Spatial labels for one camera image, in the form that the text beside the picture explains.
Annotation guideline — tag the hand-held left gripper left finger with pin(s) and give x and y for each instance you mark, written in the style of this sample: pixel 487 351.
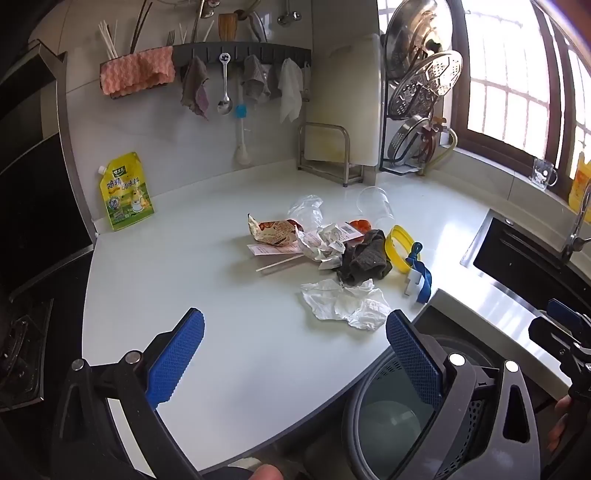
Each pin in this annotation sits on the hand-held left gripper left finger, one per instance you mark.
pixel 178 355

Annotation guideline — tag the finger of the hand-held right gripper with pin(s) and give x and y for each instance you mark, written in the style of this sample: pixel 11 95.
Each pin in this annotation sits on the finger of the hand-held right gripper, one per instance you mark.
pixel 551 334
pixel 565 311

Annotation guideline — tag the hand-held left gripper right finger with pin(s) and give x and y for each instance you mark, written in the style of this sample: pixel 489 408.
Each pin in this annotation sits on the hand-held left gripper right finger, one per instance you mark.
pixel 411 355

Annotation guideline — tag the grey perforated waste bin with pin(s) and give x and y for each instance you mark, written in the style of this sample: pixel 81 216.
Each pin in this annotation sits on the grey perforated waste bin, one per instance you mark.
pixel 392 415

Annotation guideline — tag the blue and white clip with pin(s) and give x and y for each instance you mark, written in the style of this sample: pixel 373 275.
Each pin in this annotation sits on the blue and white clip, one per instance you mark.
pixel 424 281

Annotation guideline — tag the white tissue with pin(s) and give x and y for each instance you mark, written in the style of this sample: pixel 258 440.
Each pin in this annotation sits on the white tissue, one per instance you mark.
pixel 341 304

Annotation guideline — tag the dark grey cloth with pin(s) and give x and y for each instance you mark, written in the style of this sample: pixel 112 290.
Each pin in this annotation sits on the dark grey cloth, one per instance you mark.
pixel 364 261

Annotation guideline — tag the white barcode label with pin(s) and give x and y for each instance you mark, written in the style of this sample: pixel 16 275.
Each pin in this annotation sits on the white barcode label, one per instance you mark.
pixel 348 233

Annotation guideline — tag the white receipt paper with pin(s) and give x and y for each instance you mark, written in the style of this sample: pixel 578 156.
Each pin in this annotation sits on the white receipt paper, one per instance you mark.
pixel 318 247

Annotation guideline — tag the brown snack wrapper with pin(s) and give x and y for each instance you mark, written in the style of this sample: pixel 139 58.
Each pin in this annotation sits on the brown snack wrapper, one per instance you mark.
pixel 272 230

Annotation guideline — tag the person's right hand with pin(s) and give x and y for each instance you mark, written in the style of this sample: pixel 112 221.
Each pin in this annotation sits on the person's right hand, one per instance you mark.
pixel 559 408

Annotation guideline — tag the person's left hand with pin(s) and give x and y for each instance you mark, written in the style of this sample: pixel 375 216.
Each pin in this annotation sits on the person's left hand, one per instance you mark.
pixel 263 473

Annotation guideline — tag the black kitchen sink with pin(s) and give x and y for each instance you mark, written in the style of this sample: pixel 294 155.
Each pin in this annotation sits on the black kitchen sink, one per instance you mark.
pixel 521 263

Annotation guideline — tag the chrome sink faucet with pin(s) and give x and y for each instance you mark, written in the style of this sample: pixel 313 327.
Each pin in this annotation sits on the chrome sink faucet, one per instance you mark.
pixel 577 230

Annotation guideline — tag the yellow detergent bottle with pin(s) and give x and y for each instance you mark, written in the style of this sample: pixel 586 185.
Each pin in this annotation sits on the yellow detergent bottle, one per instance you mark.
pixel 579 184

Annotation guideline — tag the thin wooden stick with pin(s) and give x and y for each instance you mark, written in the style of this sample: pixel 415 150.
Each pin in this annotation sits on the thin wooden stick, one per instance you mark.
pixel 277 264

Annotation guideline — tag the glass mug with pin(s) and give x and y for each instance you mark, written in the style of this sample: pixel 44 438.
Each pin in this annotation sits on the glass mug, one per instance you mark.
pixel 544 174

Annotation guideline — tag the small orange fruit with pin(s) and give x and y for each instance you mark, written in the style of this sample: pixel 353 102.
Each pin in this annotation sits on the small orange fruit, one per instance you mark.
pixel 360 226

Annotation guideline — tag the pink paper sleeve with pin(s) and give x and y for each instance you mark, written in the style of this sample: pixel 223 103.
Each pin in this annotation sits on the pink paper sleeve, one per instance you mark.
pixel 272 249

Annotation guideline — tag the clear plastic cup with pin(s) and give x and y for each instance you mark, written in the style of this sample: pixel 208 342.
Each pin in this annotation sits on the clear plastic cup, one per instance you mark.
pixel 376 205

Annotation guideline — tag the black gas stove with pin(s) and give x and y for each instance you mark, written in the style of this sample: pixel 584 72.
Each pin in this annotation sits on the black gas stove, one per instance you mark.
pixel 21 360

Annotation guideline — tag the yellow seasoning pouch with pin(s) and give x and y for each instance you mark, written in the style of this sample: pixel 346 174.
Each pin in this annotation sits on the yellow seasoning pouch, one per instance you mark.
pixel 125 194

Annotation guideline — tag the clear plastic bag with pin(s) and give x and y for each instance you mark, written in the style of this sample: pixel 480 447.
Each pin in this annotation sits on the clear plastic bag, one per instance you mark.
pixel 307 210

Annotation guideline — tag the metal cutting board holder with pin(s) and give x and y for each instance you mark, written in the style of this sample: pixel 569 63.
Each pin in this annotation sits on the metal cutting board holder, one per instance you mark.
pixel 323 164

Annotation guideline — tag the small steel pot lid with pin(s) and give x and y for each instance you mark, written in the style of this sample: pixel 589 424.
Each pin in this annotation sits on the small steel pot lid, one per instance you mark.
pixel 406 138

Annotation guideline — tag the black lid rack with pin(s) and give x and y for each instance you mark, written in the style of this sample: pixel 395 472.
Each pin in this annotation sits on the black lid rack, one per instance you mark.
pixel 384 138

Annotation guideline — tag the brown framed window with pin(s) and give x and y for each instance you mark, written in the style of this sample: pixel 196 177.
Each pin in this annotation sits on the brown framed window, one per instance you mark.
pixel 508 78

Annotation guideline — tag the white brush blue head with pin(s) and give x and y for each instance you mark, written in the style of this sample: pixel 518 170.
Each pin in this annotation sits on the white brush blue head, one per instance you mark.
pixel 241 113

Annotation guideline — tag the metal spoon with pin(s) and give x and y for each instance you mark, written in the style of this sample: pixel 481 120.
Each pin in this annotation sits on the metal spoon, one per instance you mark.
pixel 225 104

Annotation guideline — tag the purple grey rag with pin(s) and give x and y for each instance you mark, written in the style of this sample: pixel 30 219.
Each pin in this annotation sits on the purple grey rag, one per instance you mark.
pixel 195 90

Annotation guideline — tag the perforated steel steamer plate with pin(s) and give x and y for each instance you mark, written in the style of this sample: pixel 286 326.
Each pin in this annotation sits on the perforated steel steamer plate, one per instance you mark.
pixel 425 85

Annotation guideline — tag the white cutting board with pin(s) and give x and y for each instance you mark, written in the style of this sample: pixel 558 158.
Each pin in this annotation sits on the white cutting board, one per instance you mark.
pixel 346 92

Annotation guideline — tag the pink dish cloth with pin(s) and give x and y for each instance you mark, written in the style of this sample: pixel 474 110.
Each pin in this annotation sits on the pink dish cloth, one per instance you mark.
pixel 138 71

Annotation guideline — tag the small grey rag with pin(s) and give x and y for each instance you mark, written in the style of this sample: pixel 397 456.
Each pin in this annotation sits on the small grey rag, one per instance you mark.
pixel 255 78

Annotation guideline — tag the white hanging cloth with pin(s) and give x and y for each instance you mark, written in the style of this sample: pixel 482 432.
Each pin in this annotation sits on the white hanging cloth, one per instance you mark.
pixel 291 90

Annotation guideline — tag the large steel pot lid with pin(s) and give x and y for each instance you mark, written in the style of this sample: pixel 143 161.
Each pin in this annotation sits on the large steel pot lid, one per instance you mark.
pixel 411 32

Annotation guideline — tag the white chopsticks bundle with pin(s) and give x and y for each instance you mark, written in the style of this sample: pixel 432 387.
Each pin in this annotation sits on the white chopsticks bundle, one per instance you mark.
pixel 110 41

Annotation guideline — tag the dark chopsticks bundle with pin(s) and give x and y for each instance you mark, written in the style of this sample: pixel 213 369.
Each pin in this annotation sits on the dark chopsticks bundle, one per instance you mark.
pixel 138 27

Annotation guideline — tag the wooden spatula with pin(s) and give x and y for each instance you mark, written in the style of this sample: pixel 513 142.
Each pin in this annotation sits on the wooden spatula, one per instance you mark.
pixel 227 27

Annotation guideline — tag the grey wall utensil rack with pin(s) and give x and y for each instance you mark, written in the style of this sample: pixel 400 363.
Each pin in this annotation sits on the grey wall utensil rack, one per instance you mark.
pixel 240 50

